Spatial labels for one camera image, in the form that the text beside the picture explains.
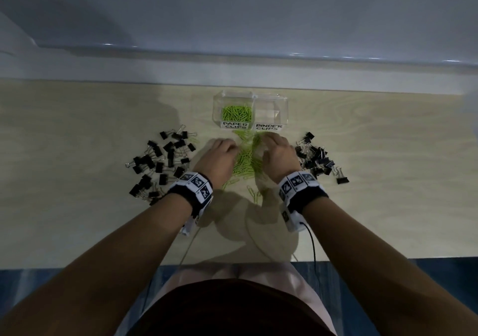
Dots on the black white marker wristband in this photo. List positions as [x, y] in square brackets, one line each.
[192, 192]
[302, 194]

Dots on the person's left forearm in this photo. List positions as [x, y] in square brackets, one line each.
[104, 272]

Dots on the person's left hand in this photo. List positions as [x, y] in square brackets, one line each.
[218, 160]

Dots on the transparent box for binder clips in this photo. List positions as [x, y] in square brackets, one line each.
[270, 113]

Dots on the pile of green paper clips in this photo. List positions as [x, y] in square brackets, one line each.
[235, 113]
[246, 160]

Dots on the person's right hand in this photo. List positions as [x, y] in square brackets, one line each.
[280, 158]

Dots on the clear two-compartment plastic box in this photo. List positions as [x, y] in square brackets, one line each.
[231, 99]

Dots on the pile of black binder clips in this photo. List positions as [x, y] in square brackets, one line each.
[149, 160]
[317, 158]

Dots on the person's right forearm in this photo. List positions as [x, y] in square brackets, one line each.
[384, 272]

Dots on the dark brown shirt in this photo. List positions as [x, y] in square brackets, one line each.
[231, 309]

